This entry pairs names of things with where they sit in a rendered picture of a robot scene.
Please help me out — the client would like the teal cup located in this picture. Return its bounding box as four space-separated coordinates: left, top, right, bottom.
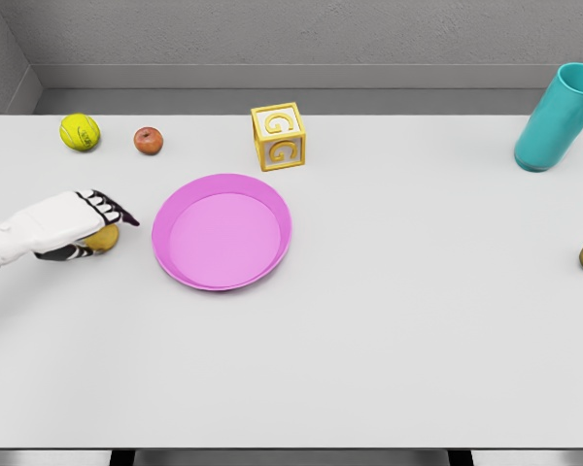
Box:
513 62 583 174

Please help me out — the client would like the yellow lemon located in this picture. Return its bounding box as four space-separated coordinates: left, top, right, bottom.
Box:
84 223 120 254

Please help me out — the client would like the red apple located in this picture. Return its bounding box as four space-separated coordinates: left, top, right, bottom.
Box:
133 126 164 156

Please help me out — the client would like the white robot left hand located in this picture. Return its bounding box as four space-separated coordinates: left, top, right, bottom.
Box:
18 188 141 262

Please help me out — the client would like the pink round plate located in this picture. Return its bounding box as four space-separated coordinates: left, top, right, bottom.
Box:
151 173 292 292

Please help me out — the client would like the yellow tennis ball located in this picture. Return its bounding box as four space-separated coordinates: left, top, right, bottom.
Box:
58 113 102 152

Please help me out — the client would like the yellow letter G block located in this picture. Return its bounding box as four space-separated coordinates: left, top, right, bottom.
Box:
250 101 307 173

